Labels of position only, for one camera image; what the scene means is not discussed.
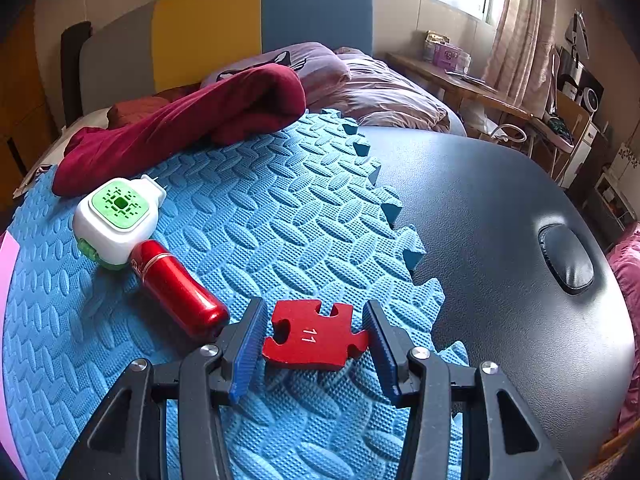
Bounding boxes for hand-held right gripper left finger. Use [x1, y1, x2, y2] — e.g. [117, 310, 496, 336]
[55, 297, 269, 480]

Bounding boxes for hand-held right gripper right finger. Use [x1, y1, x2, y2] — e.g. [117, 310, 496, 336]
[362, 300, 573, 480]

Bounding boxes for red puzzle piece block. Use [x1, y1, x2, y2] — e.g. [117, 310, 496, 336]
[262, 300, 371, 373]

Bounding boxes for pink tray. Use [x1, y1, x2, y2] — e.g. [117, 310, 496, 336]
[0, 232, 21, 466]

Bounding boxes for red metal cylinder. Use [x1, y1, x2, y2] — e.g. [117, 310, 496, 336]
[131, 240, 231, 338]

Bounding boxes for blue foam puzzle mat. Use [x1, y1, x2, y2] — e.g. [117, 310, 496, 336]
[0, 109, 471, 480]

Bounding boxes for white and green plug-in device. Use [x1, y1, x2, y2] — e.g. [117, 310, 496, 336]
[73, 174, 168, 271]

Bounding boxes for black oval cushion plug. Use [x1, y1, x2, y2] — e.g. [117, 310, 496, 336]
[537, 225, 596, 295]

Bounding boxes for dark red cloth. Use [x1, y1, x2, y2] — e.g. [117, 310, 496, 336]
[51, 66, 307, 197]

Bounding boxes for pink patterned blanket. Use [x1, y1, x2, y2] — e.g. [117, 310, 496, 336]
[600, 225, 640, 436]

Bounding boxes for pink duvet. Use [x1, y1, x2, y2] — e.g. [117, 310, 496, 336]
[307, 47, 451, 133]

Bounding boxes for rust red cushion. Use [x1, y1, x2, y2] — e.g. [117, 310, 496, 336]
[106, 96, 173, 128]

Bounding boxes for wooden desk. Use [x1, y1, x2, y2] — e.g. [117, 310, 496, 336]
[387, 52, 576, 153]

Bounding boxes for purple box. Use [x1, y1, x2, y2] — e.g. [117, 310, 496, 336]
[424, 30, 472, 72]

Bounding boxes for cardboard box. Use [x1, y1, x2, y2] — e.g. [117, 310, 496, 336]
[552, 89, 598, 186]

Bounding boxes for grey yellow blue headboard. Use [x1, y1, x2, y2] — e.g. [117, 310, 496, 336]
[61, 0, 375, 126]

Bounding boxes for orange wooden wardrobe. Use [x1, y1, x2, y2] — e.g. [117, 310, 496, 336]
[0, 0, 66, 211]

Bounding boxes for pink curtain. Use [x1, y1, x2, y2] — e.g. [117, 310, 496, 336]
[482, 0, 558, 93]

